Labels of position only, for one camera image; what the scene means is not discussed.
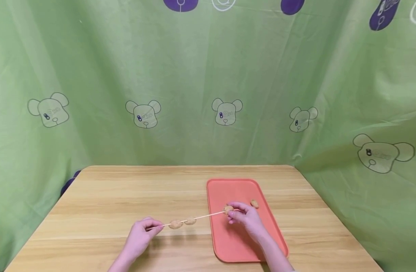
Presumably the person's left hand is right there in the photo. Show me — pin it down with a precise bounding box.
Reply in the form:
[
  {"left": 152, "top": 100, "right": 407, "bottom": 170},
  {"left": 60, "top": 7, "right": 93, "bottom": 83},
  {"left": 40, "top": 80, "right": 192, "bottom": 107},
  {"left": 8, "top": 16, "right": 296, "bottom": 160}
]
[{"left": 126, "top": 217, "right": 164, "bottom": 258}]

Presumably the person's right forearm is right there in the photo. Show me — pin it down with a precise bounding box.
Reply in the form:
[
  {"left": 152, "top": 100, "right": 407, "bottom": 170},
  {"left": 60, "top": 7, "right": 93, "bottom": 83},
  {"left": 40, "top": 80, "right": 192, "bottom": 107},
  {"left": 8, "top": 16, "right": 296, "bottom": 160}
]
[{"left": 257, "top": 233, "right": 295, "bottom": 272}]

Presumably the person's right hand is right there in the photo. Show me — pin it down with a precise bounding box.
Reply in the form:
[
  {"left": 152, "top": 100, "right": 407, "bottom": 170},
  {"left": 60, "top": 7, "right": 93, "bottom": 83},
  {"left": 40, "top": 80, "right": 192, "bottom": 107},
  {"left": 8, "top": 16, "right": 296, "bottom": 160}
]
[{"left": 226, "top": 202, "right": 267, "bottom": 242}]

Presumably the orange plastic tray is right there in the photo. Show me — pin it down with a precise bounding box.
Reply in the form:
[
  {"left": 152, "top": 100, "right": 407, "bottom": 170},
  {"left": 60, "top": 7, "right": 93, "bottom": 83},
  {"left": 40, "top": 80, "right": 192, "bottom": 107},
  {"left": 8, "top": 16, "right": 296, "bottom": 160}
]
[{"left": 206, "top": 179, "right": 290, "bottom": 263}]

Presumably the thin wooden skewer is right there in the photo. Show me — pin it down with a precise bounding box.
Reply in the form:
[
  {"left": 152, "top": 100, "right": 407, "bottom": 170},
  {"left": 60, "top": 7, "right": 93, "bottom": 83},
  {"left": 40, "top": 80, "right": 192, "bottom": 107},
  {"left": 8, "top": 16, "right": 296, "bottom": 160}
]
[{"left": 145, "top": 210, "right": 241, "bottom": 230}]

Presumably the person's left forearm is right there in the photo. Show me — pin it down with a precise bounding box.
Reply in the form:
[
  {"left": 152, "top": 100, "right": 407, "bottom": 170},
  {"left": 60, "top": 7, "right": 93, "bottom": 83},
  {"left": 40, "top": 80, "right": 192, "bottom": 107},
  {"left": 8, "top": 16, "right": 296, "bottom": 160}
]
[{"left": 108, "top": 250, "right": 141, "bottom": 272}]

